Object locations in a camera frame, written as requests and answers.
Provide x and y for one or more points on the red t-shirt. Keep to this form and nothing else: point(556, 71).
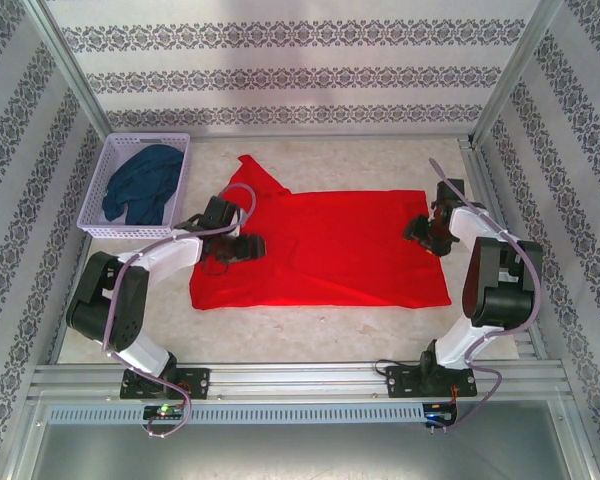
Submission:
point(340, 240)

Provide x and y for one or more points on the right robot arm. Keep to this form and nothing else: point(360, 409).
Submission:
point(500, 300)

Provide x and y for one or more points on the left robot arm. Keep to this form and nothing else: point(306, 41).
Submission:
point(170, 252)

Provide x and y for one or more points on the dark blue cloth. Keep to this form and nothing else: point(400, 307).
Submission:
point(140, 185)

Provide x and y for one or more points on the lavender perforated plastic basket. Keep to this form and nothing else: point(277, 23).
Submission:
point(130, 231)

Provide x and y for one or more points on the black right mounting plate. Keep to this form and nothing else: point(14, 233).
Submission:
point(402, 382)

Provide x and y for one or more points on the black mounting plate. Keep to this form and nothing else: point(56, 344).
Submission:
point(197, 382)
point(402, 382)

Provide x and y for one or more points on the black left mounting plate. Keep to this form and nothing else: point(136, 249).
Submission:
point(197, 382)

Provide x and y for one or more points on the right circuit board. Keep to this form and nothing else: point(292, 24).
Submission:
point(437, 415)

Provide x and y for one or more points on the circuit board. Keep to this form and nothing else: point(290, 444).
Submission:
point(437, 415)
point(165, 411)

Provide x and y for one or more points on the left circuit board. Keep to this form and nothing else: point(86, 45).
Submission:
point(165, 411)

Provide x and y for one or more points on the aluminium side rail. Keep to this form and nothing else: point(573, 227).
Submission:
point(481, 172)

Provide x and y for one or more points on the aluminium back rail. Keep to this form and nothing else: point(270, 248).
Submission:
point(330, 136)

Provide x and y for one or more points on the aluminium frame post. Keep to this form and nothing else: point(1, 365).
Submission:
point(519, 65)
point(66, 65)

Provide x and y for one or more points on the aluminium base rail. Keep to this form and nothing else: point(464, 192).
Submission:
point(300, 380)

